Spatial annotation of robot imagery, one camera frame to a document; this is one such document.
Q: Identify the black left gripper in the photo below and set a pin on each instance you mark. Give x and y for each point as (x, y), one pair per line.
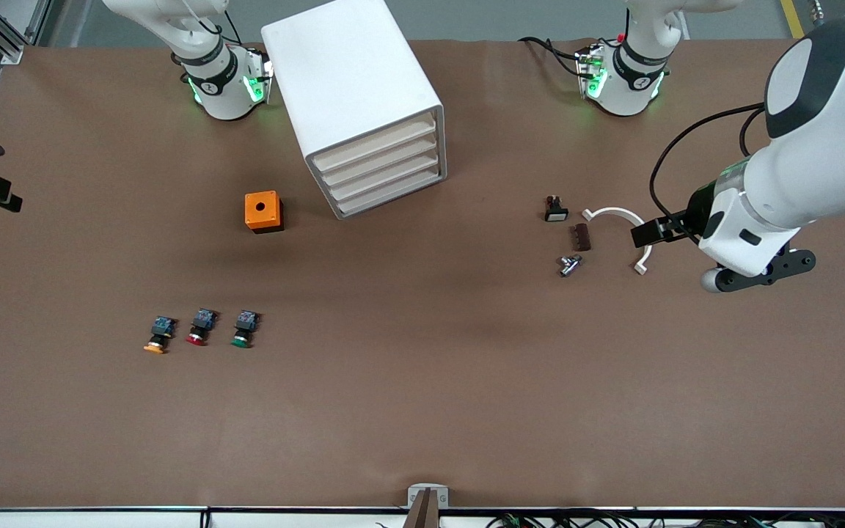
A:
(695, 210)

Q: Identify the white cabinet drawer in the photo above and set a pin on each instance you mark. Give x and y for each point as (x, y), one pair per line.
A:
(375, 143)
(375, 158)
(375, 191)
(375, 175)

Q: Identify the green push button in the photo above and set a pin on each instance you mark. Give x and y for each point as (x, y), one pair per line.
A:
(246, 323)

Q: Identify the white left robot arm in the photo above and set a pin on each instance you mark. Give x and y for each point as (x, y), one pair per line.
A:
(826, 176)

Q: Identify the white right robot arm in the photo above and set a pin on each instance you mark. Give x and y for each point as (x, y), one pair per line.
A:
(217, 88)

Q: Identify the black white rectangular button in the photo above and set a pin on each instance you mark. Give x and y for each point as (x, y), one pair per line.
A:
(556, 213)

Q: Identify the yellow push button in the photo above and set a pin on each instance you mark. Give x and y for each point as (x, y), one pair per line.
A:
(162, 328)

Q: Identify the red push button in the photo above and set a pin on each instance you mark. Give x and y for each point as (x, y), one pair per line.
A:
(202, 323)

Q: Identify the white drawer cabinet housing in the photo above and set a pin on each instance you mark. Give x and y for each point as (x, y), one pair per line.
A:
(342, 73)

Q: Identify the brown terminal block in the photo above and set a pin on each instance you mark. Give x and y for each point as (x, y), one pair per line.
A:
(581, 237)

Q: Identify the small silver connector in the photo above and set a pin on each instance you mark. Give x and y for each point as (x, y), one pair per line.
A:
(569, 265)

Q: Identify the brown table cover sheet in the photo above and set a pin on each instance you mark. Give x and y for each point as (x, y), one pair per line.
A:
(422, 403)

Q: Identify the white curved bracket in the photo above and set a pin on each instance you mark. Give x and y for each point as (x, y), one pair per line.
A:
(617, 211)

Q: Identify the black left camera bracket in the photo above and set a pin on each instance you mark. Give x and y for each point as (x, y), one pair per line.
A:
(782, 265)

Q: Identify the orange button enclosure box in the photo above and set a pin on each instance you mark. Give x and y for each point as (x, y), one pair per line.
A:
(252, 213)

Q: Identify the white table edge rail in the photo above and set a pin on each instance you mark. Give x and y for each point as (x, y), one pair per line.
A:
(100, 519)

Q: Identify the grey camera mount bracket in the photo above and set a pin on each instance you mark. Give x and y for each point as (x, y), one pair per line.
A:
(428, 506)

